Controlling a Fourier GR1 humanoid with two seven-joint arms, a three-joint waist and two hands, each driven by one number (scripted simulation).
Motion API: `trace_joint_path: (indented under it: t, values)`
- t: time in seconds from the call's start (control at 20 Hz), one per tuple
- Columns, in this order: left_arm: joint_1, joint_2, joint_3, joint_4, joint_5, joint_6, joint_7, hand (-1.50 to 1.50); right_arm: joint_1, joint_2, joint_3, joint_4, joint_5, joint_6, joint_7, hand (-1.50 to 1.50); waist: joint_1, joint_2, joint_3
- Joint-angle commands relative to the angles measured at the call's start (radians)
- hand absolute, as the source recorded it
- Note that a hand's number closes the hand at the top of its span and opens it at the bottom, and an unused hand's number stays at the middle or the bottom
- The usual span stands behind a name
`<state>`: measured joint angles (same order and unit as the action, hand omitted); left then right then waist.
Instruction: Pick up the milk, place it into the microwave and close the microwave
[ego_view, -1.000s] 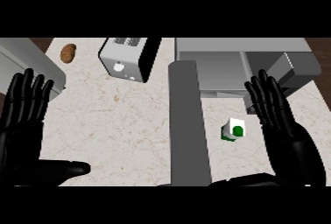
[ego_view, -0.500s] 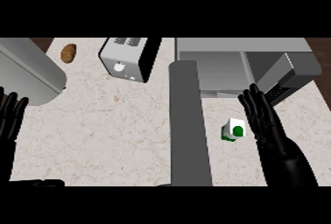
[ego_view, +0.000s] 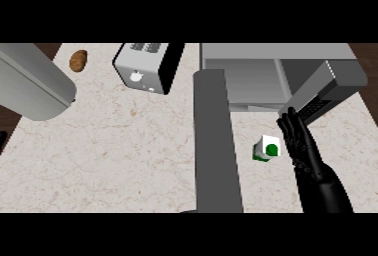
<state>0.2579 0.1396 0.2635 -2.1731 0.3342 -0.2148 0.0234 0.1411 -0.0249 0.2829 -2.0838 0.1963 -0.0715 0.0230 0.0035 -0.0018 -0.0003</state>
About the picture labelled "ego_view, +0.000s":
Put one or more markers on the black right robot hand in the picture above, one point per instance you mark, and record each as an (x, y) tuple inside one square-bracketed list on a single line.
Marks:
[(315, 180)]

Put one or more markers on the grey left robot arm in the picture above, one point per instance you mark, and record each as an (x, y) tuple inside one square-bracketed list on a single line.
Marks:
[(34, 86)]

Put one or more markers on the white and green milk carton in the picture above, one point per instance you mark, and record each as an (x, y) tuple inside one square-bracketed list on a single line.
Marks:
[(267, 148)]

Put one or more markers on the grey microwave door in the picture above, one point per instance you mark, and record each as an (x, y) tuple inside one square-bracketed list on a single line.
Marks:
[(216, 143)]

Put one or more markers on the grey microwave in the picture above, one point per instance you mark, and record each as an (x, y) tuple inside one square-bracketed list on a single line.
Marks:
[(256, 83)]

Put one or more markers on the silver toaster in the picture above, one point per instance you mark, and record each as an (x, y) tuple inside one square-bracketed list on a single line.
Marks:
[(142, 71)]

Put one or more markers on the brown potato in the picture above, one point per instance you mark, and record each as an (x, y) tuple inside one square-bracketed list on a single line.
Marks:
[(77, 61)]

